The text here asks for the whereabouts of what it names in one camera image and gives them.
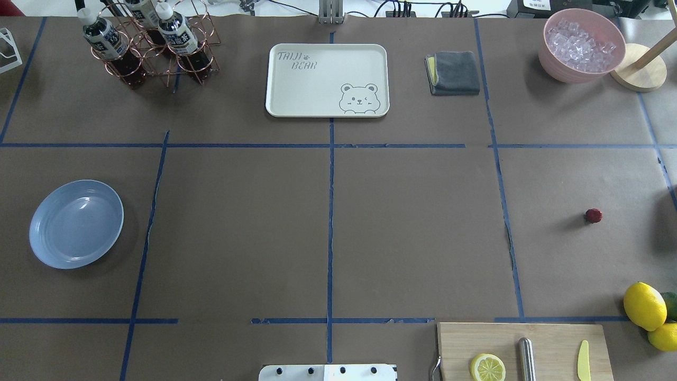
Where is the yellow lemon small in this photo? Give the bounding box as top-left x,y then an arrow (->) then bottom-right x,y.
647,322 -> 677,352

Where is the yellow plastic knife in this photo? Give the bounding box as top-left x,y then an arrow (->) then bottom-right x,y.
577,340 -> 591,381

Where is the tea bottle middle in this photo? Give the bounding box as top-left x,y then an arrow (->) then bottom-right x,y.
123,1 -> 167,47

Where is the red strawberry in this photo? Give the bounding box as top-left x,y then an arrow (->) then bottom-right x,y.
583,209 -> 603,224

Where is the pink bowl with ice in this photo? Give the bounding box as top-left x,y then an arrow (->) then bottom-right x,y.
538,8 -> 626,84

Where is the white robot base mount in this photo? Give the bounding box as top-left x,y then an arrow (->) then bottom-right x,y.
258,364 -> 398,380

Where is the tea bottle front left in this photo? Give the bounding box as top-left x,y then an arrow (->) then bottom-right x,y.
77,7 -> 146,89

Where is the yellow lemon large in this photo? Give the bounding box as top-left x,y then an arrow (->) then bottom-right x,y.
623,282 -> 667,331

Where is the copper wire bottle rack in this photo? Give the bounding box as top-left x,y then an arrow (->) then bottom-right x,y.
76,1 -> 222,88

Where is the white wire cup rack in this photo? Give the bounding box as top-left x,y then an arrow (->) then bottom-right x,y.
1,28 -> 23,74

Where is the steel knife handle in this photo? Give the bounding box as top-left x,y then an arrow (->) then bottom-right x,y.
518,337 -> 537,381

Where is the wooden cutting board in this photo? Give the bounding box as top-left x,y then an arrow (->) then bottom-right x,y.
437,322 -> 614,380

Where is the tea bottle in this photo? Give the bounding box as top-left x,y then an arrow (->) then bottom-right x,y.
123,1 -> 167,47
77,7 -> 146,89
155,2 -> 212,84

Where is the wooden paper towel stand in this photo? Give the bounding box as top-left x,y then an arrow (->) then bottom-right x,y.
611,28 -> 676,92

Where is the half lemon slice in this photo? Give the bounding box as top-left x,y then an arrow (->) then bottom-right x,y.
469,353 -> 506,380

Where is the blue plastic plate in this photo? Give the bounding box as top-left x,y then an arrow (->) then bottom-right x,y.
29,180 -> 125,269

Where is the cream bear tray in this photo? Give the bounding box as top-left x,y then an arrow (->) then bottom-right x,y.
264,43 -> 391,118

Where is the tea bottle right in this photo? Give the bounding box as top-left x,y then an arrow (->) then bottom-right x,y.
155,2 -> 212,84

